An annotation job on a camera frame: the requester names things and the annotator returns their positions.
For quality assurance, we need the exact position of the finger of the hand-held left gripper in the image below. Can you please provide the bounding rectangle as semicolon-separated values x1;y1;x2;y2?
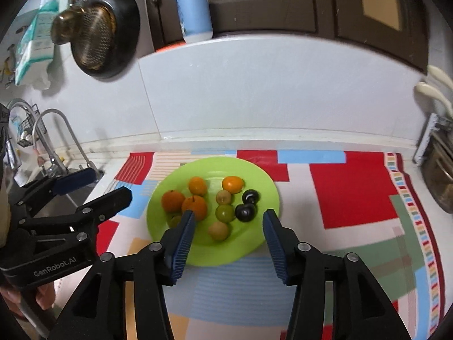
14;168;97;217
19;186;134;235

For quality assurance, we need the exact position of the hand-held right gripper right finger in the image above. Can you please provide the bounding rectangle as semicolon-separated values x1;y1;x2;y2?
262;209;404;340

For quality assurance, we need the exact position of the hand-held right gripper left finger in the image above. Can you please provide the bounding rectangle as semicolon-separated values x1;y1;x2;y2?
48;210;197;340

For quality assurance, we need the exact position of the green plate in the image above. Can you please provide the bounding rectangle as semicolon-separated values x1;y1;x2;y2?
146;156;281;267

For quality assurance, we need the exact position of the orange with stem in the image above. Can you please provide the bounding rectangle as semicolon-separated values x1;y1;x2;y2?
181;195;208;221

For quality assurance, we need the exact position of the large dark plum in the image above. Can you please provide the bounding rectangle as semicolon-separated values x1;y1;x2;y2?
235;203;257;222

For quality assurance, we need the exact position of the yellow-orange orange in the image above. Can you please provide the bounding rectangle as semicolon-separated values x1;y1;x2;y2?
222;176;245;192

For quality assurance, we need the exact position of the person's left hand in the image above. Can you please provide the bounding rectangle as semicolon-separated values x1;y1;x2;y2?
0;282;58;326

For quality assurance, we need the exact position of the steel sink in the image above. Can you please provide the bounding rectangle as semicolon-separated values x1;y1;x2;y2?
14;168;106;214

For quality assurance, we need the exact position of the peach-coloured plum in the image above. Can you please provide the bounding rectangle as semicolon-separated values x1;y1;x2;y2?
207;222;231;242

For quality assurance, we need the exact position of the thin gooseneck faucet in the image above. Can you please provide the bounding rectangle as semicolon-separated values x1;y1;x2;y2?
32;109;104;182

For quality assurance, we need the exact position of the green plum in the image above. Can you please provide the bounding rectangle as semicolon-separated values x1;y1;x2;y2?
215;204;236;223

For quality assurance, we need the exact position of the colourful patchwork cloth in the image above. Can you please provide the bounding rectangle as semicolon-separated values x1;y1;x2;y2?
53;150;445;340

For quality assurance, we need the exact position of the printed plastic package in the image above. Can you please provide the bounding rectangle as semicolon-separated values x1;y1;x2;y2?
14;0;59;91

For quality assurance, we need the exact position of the brass strainer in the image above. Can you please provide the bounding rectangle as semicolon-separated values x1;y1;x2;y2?
72;2;117;71

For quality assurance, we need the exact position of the small brass ladle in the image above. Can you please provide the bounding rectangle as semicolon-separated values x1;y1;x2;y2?
50;7;84;45

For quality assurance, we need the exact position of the black frying pan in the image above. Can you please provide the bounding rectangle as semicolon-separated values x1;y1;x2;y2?
70;0;139;79

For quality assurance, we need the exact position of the orange lid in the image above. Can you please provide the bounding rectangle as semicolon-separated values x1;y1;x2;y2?
156;42;186;54

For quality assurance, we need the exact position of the metal knife rack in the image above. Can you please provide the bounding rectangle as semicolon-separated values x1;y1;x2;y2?
414;113;453;165

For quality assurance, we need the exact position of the white and blue bottle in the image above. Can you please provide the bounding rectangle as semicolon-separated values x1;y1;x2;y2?
175;0;213;44

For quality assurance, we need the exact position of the dark cabinet door glass panel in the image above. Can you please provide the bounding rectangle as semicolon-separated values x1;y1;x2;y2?
142;0;337;54

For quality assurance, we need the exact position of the dark cabinet door tan panel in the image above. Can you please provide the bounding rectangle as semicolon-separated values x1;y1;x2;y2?
333;0;430;74

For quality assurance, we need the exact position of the black wire basket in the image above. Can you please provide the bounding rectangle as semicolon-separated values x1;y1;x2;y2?
16;104;39;147

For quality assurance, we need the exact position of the cream knife handle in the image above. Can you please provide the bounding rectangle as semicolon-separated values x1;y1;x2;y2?
426;65;453;90
415;82;453;114

